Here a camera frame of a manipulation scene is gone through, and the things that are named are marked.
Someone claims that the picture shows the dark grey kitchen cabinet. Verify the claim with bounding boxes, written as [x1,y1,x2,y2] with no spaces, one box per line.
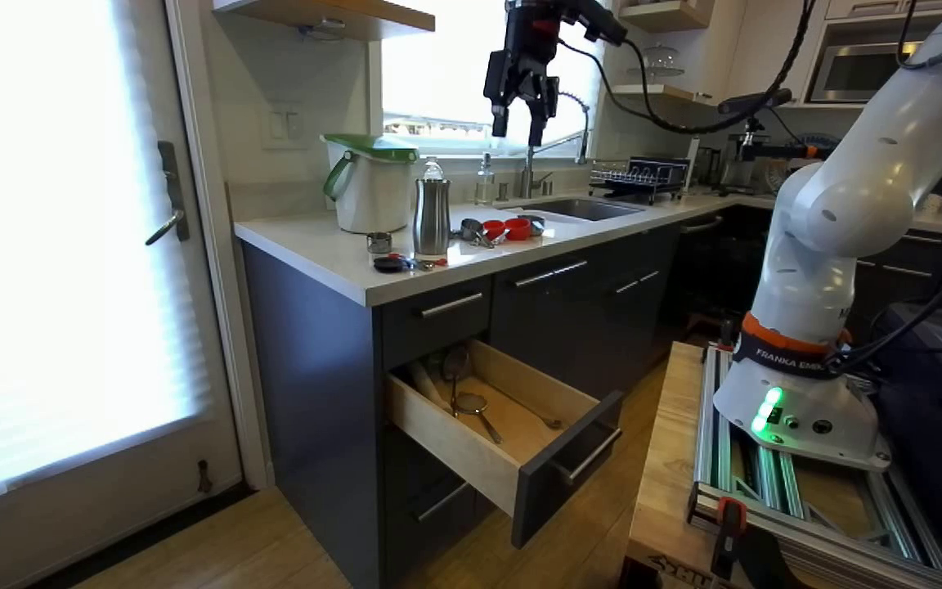
[235,190,741,589]

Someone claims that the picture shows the white wall switch plate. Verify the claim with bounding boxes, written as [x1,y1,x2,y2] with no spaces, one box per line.
[263,101,310,151]

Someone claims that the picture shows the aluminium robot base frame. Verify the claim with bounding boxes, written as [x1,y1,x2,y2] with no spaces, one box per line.
[688,342,942,589]

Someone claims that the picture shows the open wooden drawer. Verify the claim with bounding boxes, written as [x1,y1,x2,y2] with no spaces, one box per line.
[386,336,628,550]

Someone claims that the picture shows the wooden wall shelf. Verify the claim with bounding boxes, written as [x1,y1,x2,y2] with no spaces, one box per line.
[210,0,439,45]

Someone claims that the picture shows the stainless steel pitcher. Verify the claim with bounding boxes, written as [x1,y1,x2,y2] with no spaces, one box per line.
[408,174,454,266]

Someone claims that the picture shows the chrome kitchen faucet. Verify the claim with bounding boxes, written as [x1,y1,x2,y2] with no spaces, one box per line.
[507,88,597,202]

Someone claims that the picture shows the metal door handle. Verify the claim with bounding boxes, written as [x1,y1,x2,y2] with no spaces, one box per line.
[140,139,193,249]

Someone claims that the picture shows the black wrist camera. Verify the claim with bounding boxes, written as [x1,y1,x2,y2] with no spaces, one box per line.
[559,0,634,50]

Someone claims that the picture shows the clear soap bottle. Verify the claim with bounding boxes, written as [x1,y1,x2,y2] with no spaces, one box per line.
[476,151,499,206]

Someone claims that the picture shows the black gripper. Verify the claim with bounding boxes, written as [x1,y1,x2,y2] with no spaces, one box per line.
[482,0,563,151]

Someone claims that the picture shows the red black clamp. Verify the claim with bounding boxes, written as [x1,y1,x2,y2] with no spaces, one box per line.
[706,495,785,589]

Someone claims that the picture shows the dark blue box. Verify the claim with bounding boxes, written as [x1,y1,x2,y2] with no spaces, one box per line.
[870,301,942,569]

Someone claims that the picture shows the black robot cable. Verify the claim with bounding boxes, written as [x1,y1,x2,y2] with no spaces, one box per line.
[554,0,823,141]

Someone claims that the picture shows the stainless steel microwave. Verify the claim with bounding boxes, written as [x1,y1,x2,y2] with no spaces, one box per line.
[805,9,942,112]

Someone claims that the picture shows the kitchen window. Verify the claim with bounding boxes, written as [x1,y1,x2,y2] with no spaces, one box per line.
[379,0,620,158]

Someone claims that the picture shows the black dish rack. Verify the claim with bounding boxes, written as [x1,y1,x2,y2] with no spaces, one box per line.
[588,153,695,206]

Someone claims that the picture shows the wooden platform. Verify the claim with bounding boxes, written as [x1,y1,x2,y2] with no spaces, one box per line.
[623,336,741,589]

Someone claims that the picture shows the black camera on stand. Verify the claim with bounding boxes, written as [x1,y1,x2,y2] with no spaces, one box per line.
[713,85,839,170]

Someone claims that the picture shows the wooden kitchen utensil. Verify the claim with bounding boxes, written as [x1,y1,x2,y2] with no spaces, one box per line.
[404,358,457,418]

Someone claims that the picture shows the white glass door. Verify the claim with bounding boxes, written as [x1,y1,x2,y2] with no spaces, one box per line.
[0,0,251,589]

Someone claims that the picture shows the dark metal kitchen utensil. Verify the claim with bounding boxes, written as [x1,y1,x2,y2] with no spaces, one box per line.
[436,344,477,387]

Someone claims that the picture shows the large red measuring cup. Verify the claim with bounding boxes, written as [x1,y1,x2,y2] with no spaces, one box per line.
[504,211,550,242]

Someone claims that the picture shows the kitchen sink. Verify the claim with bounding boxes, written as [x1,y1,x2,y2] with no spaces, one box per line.
[518,194,652,225]

